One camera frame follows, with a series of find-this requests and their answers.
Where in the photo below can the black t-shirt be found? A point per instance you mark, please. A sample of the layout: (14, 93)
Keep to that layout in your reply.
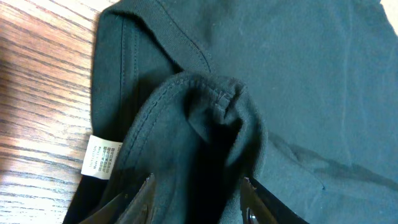
(299, 95)

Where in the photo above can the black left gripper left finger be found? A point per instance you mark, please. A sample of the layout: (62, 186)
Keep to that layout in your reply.
(134, 205)

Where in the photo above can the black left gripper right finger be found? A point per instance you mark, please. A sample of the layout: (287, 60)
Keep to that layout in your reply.
(258, 205)

